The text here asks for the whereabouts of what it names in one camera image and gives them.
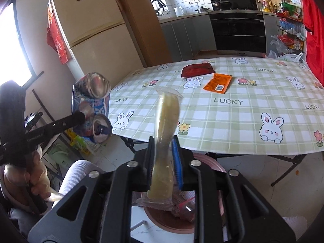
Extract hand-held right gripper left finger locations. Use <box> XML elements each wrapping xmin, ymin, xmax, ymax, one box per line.
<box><xmin>28</xmin><ymin>136</ymin><xmax>155</xmax><ymax>243</ymax></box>

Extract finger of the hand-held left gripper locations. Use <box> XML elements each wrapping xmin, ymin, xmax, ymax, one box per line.
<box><xmin>25</xmin><ymin>112</ymin><xmax>86</xmax><ymax>144</ymax></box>

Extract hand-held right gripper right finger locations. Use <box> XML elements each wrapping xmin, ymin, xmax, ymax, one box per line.
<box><xmin>172</xmin><ymin>135</ymin><xmax>297</xmax><ymax>243</ymax></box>

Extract clear yellowish plastic wrapper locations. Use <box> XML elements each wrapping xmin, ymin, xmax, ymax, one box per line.
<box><xmin>136</xmin><ymin>87</ymin><xmax>186</xmax><ymax>212</ymax></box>

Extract crushed blue drink can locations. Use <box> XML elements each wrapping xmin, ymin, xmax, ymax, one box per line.
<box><xmin>72</xmin><ymin>72</ymin><xmax>112</xmax><ymax>145</ymax></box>

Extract pink waste bin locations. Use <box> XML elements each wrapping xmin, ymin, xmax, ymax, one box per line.
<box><xmin>142</xmin><ymin>152</ymin><xmax>227</xmax><ymax>234</ymax></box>

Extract person's left hand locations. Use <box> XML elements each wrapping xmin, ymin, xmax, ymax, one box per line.
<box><xmin>3</xmin><ymin>151</ymin><xmax>64</xmax><ymax>203</ymax></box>

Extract yellow green package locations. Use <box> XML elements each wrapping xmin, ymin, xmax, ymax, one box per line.
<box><xmin>66</xmin><ymin>129</ymin><xmax>107</xmax><ymax>155</ymax></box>

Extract black table leg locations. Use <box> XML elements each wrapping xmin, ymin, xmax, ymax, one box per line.
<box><xmin>270</xmin><ymin>154</ymin><xmax>312</xmax><ymax>187</ymax></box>
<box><xmin>121</xmin><ymin>135</ymin><xmax>150</xmax><ymax>155</ymax></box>

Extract red-edged clear plastic packet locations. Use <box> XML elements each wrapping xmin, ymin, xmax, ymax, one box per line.
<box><xmin>172</xmin><ymin>191</ymin><xmax>197</xmax><ymax>224</ymax></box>

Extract person's left leg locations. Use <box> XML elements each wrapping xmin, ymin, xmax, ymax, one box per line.
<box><xmin>58</xmin><ymin>159</ymin><xmax>107</xmax><ymax>201</ymax></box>

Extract person's leg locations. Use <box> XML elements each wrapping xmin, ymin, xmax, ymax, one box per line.
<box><xmin>58</xmin><ymin>159</ymin><xmax>107</xmax><ymax>201</ymax></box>
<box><xmin>282</xmin><ymin>216</ymin><xmax>308</xmax><ymax>239</ymax></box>

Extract green checked rabbit tablecloth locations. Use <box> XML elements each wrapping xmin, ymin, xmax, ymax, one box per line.
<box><xmin>108</xmin><ymin>56</ymin><xmax>324</xmax><ymax>157</ymax></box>

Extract red hanging bag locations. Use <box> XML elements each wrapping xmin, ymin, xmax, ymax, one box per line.
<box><xmin>46</xmin><ymin>2</ymin><xmax>69</xmax><ymax>65</ymax></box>

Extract orange snack packet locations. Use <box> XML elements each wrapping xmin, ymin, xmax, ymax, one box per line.
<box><xmin>203</xmin><ymin>72</ymin><xmax>233</xmax><ymax>92</ymax></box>

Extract dark red snack packet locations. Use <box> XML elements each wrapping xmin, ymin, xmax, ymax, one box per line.
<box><xmin>181</xmin><ymin>62</ymin><xmax>216</xmax><ymax>79</ymax></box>

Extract beige refrigerator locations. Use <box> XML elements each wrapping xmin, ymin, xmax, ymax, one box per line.
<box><xmin>48</xmin><ymin>0</ymin><xmax>148</xmax><ymax>82</ymax></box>

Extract person's right leg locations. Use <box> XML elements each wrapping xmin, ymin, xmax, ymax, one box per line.
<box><xmin>282</xmin><ymin>216</ymin><xmax>308</xmax><ymax>239</ymax></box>

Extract black built-in stove oven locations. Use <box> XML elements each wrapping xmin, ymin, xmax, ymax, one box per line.
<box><xmin>209</xmin><ymin>11</ymin><xmax>268</xmax><ymax>54</ymax></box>

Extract crumpled clear plastic bag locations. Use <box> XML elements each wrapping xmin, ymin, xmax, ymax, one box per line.
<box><xmin>269</xmin><ymin>34</ymin><xmax>283</xmax><ymax>56</ymax></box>

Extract white plastic bag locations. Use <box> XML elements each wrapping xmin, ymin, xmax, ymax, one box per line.
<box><xmin>277</xmin><ymin>52</ymin><xmax>306</xmax><ymax>64</ymax></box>

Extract kitchen faucet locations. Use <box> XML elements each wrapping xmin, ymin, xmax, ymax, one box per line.
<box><xmin>151</xmin><ymin>0</ymin><xmax>168</xmax><ymax>12</ymax></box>

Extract narrow grey base cabinet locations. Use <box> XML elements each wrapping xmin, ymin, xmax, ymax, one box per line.
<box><xmin>263</xmin><ymin>12</ymin><xmax>282</xmax><ymax>56</ymax></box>

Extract black wok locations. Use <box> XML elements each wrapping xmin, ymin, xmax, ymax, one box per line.
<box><xmin>211</xmin><ymin>0</ymin><xmax>232</xmax><ymax>10</ymax></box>

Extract red apron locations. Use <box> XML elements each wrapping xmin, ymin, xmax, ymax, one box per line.
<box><xmin>298</xmin><ymin>0</ymin><xmax>324</xmax><ymax>90</ymax></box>

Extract black wire storage rack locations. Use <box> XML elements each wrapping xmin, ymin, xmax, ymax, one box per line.
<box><xmin>274</xmin><ymin>2</ymin><xmax>306</xmax><ymax>56</ymax></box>

